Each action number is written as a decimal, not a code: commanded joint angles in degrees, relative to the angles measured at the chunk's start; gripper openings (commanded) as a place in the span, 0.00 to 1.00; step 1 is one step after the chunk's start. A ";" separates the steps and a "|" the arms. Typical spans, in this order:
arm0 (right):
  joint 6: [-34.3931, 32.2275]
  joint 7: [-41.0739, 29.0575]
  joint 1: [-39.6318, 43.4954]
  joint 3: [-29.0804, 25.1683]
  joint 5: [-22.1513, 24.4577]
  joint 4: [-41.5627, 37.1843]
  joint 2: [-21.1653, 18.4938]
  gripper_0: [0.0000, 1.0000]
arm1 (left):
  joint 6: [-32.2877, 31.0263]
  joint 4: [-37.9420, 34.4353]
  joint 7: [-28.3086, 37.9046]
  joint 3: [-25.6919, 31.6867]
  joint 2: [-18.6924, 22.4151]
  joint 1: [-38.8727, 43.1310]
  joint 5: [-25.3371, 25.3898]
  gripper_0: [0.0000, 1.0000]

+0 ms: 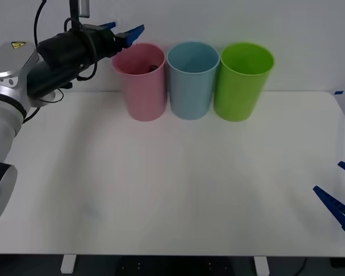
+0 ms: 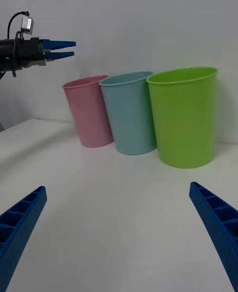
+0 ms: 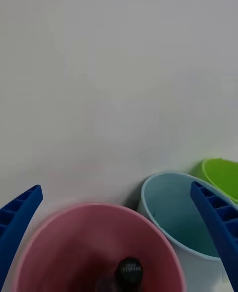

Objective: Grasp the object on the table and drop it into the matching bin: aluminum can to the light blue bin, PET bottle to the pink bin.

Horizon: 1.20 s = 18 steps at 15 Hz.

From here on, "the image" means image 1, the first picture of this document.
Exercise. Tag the green plastic bin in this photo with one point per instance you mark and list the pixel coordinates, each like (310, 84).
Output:
(238, 92)

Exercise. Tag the silver and black left arm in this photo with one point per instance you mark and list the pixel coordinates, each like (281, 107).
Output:
(5, 86)

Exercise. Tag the pink plastic bin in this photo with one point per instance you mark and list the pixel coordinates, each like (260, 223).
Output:
(145, 92)

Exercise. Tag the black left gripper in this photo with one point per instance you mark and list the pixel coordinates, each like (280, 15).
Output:
(102, 43)

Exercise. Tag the dark plastic bottle black cap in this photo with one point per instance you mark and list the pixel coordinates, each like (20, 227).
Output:
(153, 68)

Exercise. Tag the white table leg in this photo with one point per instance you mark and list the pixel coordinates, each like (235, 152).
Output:
(67, 264)
(261, 265)

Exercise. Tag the pale blue plastic bin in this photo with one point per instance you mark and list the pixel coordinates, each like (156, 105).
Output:
(191, 89)

